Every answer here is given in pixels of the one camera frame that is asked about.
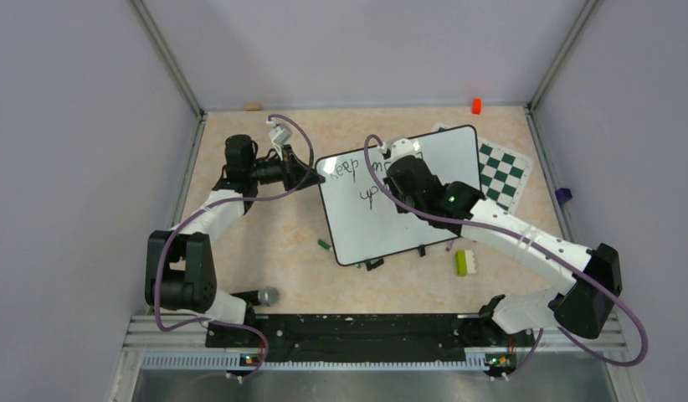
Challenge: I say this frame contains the green white chess mat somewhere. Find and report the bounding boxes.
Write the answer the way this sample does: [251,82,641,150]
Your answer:
[418,123,534,214]

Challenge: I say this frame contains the orange block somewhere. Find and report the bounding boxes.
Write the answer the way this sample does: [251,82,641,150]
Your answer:
[471,98,483,115]

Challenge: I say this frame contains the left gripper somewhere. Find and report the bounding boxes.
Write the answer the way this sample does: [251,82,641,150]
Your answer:
[249,146,326,194]

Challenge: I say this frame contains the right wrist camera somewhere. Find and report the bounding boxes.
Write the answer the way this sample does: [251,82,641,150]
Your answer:
[378,137,420,162]

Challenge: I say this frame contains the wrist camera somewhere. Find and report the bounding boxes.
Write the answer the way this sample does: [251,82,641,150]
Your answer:
[378,137,420,162]
[266,121,292,160]

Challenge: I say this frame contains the purple block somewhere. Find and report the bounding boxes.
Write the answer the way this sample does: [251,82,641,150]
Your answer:
[554,188,573,205]

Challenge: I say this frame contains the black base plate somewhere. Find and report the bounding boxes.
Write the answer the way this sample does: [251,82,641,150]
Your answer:
[205,313,534,363]

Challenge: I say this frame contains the white whiteboard black frame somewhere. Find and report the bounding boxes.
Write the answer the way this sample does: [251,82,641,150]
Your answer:
[316,126,480,265]

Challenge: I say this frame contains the white lego brick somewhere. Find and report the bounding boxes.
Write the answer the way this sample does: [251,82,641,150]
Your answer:
[465,250,477,275]

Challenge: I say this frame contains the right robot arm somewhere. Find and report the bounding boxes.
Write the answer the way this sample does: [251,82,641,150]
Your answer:
[383,155,622,345]

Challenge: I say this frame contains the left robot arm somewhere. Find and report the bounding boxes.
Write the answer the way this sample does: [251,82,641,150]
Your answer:
[144,134,325,347]

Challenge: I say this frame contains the microphone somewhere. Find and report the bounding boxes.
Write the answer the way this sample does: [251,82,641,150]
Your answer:
[232,286,280,308]

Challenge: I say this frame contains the cork stopper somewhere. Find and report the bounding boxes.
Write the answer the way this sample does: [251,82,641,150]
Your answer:
[244,102,262,111]

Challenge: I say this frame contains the slotted cable duct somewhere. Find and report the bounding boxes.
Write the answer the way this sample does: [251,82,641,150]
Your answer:
[141,353,489,372]

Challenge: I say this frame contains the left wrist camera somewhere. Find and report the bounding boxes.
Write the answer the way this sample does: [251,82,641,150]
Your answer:
[266,121,292,160]

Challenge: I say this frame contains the green cap marker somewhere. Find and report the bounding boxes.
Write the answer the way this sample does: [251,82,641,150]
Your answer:
[317,239,331,250]

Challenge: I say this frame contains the green lego brick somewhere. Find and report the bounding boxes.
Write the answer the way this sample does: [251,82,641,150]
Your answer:
[454,250,469,277]

